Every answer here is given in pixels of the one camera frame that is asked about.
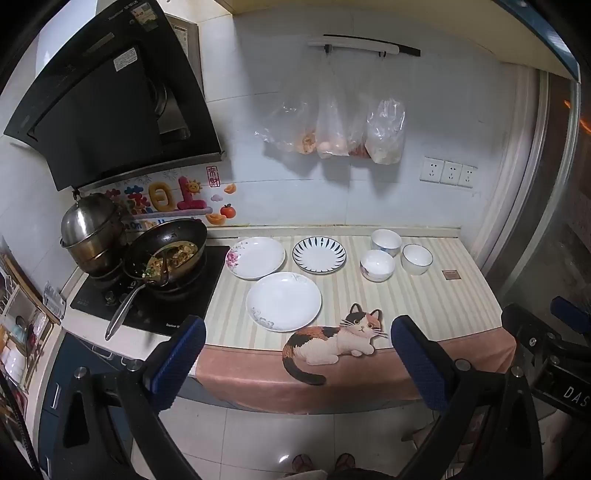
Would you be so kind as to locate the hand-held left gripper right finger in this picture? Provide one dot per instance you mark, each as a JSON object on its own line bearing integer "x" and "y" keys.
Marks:
{"x": 420, "y": 364}

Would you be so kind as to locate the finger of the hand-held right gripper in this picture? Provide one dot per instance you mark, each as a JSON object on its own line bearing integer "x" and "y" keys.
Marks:
{"x": 521, "y": 323}
{"x": 570, "y": 309}

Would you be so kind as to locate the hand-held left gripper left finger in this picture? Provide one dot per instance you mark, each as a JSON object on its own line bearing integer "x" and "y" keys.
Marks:
{"x": 178, "y": 360}

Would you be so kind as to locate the white bowl with dark rim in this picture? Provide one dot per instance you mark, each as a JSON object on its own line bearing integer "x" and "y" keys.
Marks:
{"x": 416, "y": 258}

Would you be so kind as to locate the white bowl with colourful print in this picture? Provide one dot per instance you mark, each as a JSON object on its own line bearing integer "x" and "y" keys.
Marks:
{"x": 385, "y": 240}
{"x": 377, "y": 265}

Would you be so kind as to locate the white plate with grey flowers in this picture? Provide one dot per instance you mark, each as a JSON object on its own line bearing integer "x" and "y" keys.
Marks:
{"x": 286, "y": 297}

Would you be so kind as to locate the white plate with pink flowers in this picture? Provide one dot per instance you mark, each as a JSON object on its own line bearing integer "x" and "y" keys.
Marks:
{"x": 258, "y": 258}

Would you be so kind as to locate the white plate with blue stripes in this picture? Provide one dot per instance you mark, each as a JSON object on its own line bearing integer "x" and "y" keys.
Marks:
{"x": 318, "y": 254}

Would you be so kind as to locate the striped cat print mat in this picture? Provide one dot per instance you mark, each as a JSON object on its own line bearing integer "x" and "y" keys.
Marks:
{"x": 415, "y": 300}

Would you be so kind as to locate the black glass cooktop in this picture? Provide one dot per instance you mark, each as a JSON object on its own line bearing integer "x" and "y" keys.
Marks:
{"x": 203, "y": 286}

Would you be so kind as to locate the cooked vegetable dish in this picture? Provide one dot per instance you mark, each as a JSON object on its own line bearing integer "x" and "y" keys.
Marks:
{"x": 173, "y": 258}

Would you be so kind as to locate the blue base cabinet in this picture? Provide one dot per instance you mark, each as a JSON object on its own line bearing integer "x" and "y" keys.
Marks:
{"x": 69, "y": 350}

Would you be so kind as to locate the person's right foot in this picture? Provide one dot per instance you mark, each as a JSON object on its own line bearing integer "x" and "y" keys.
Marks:
{"x": 345, "y": 461}

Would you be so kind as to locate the person's foot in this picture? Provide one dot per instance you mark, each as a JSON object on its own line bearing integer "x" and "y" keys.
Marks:
{"x": 345, "y": 461}
{"x": 302, "y": 463}

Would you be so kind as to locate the person's left foot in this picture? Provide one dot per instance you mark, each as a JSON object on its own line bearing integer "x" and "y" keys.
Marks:
{"x": 302, "y": 463}

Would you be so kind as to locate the wooden shelf rack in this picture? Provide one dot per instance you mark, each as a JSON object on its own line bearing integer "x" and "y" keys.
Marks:
{"x": 27, "y": 323}

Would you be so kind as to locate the steel stacked steamer pot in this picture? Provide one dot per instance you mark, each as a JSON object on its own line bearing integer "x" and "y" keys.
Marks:
{"x": 87, "y": 226}

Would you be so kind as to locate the clear plastic bag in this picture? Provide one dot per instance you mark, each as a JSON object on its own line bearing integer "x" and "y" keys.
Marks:
{"x": 279, "y": 124}
{"x": 358, "y": 138}
{"x": 332, "y": 120}
{"x": 385, "y": 134}

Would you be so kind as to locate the black range hood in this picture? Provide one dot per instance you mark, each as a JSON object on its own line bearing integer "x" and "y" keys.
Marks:
{"x": 115, "y": 115}

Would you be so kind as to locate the metal sliding door frame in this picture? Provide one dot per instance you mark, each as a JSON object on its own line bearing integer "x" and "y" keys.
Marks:
{"x": 554, "y": 184}

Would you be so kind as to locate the white wall socket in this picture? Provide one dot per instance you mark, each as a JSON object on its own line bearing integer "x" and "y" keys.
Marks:
{"x": 432, "y": 169}
{"x": 467, "y": 176}
{"x": 451, "y": 173}

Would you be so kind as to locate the colourful wall sticker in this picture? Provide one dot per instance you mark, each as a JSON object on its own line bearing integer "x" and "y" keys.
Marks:
{"x": 184, "y": 198}

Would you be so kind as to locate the blue wall cabinet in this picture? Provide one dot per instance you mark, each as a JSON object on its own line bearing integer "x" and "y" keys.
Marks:
{"x": 545, "y": 37}

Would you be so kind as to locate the white wall hook rail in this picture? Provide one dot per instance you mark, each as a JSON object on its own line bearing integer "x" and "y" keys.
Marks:
{"x": 360, "y": 45}

